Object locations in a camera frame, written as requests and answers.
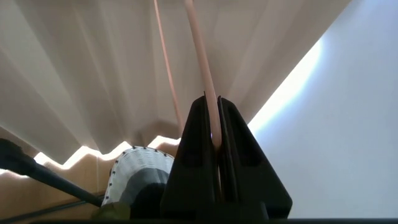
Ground white laundry basket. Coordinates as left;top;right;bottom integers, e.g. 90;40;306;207
101;146;175;219

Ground pink clothes hanger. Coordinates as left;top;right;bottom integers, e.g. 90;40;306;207
152;0;223;151

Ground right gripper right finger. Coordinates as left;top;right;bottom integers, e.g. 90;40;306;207
218;96;293;218

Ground beige curtain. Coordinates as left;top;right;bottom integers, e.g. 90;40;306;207
0;0;353;166

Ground black clothes rack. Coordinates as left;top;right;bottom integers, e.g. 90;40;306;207
0;138;105;222

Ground green garment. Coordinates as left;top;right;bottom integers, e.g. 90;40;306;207
90;202;131;220

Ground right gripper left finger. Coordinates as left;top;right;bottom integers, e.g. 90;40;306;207
160;95;218;218

